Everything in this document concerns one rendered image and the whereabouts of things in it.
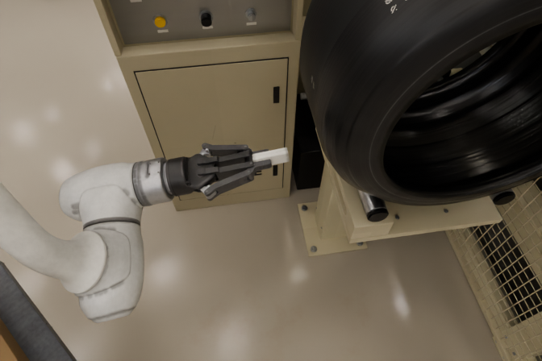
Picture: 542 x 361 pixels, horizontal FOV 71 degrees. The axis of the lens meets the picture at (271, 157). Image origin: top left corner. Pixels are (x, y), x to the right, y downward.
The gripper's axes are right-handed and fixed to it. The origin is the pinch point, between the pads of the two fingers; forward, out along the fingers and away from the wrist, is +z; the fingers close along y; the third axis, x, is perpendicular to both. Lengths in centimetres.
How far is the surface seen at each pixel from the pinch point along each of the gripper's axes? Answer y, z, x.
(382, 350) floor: -21, 26, 105
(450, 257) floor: 10, 67, 111
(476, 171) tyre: -4.2, 42.9, 13.9
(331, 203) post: 26, 18, 71
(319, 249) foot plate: 22, 11, 102
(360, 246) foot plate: 21, 29, 104
